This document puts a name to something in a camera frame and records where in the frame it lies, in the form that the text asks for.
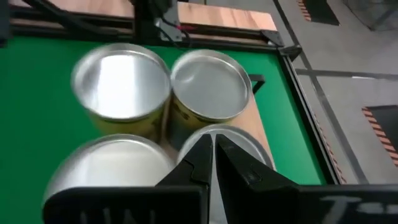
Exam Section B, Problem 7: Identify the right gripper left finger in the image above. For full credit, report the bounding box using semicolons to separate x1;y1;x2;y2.
157;134;214;187

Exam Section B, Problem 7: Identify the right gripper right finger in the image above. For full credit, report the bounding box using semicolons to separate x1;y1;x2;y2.
215;134;300;224

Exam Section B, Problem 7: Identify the peas labelled can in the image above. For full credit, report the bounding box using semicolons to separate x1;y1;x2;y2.
176;124;276;187

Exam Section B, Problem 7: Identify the cherries labelled can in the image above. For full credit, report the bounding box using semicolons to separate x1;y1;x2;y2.
169;49;252;150

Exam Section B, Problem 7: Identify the pineapple labelled can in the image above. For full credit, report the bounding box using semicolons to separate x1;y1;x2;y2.
42;133;177;205

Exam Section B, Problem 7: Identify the pears labelled can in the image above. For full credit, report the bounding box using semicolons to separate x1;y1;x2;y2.
70;42;172;142

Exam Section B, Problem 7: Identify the black hazard-striped floor mat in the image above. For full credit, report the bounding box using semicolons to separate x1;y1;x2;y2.
361;105;398;169
297;0;340;26

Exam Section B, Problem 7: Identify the green table mat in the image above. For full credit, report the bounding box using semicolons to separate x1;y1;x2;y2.
0;35;327;224

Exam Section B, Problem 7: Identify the black aluminium table frame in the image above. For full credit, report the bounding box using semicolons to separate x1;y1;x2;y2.
0;0;348;186

